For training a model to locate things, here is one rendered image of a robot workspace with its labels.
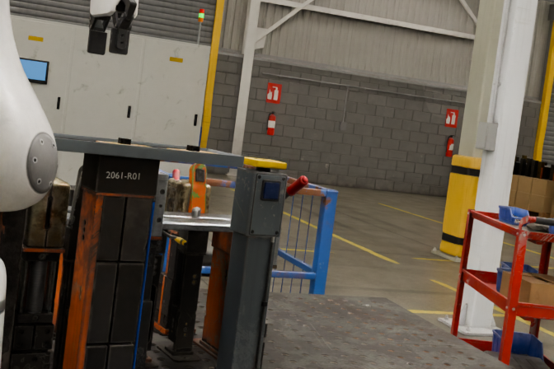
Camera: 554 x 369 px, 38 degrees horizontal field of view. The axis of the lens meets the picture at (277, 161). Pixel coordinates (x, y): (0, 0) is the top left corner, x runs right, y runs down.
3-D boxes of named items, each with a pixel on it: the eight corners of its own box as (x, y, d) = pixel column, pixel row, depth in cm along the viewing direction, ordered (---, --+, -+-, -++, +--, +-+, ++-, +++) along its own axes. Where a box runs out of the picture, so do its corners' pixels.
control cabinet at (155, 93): (-20, 193, 880) (4, -29, 867) (-20, 188, 930) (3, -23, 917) (190, 211, 964) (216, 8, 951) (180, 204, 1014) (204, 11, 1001)
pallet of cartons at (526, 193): (574, 222, 1514) (579, 184, 1511) (541, 220, 1483) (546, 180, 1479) (531, 212, 1625) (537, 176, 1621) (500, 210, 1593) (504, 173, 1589)
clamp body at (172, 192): (177, 320, 201) (195, 178, 200) (202, 338, 189) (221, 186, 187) (138, 321, 196) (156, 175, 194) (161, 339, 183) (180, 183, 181)
